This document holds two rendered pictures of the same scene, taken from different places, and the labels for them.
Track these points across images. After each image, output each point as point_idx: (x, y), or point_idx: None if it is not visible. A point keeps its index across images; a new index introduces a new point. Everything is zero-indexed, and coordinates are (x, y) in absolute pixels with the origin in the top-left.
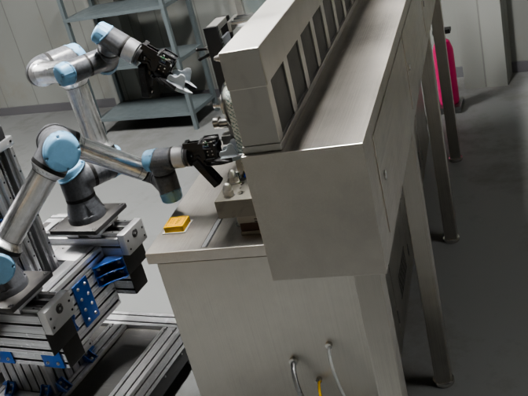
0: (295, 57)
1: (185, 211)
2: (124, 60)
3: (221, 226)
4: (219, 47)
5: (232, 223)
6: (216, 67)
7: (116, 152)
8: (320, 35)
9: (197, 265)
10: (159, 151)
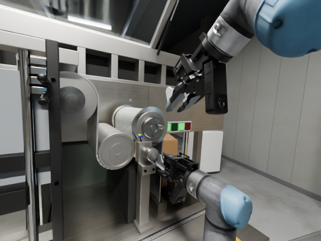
0: None
1: None
2: (244, 46)
3: (193, 211)
4: (59, 84)
5: (185, 207)
6: (60, 117)
7: (310, 233)
8: (166, 78)
9: None
10: (222, 181)
